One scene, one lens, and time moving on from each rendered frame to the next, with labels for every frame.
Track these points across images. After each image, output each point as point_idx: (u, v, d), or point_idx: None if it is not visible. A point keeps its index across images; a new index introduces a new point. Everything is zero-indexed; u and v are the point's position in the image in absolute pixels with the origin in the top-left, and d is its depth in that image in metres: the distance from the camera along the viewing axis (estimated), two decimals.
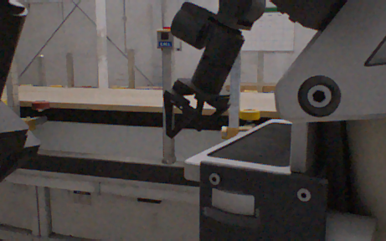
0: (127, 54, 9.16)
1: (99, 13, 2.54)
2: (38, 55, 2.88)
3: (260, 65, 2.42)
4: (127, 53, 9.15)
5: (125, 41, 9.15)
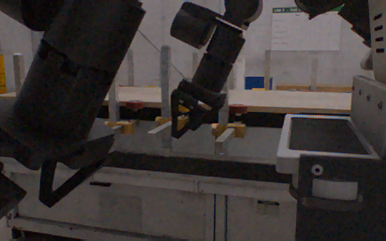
0: None
1: None
2: (159, 55, 2.74)
3: None
4: None
5: (163, 41, 9.01)
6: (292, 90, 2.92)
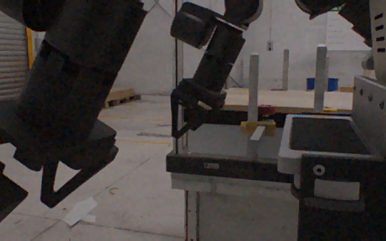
0: None
1: None
2: None
3: None
4: None
5: (209, 40, 8.70)
6: None
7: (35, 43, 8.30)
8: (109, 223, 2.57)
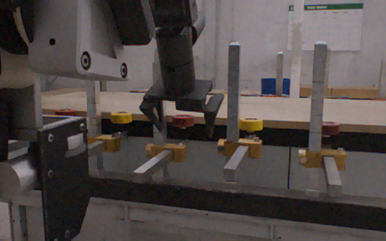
0: None
1: (299, 2, 1.98)
2: (193, 56, 2.32)
3: None
4: None
5: None
6: (346, 97, 2.49)
7: None
8: None
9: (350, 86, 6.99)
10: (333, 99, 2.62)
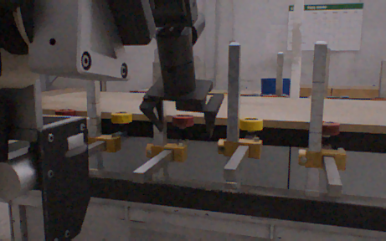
0: None
1: (299, 2, 1.98)
2: (193, 56, 2.32)
3: None
4: None
5: None
6: (346, 97, 2.49)
7: None
8: None
9: (350, 86, 6.99)
10: (333, 99, 2.62)
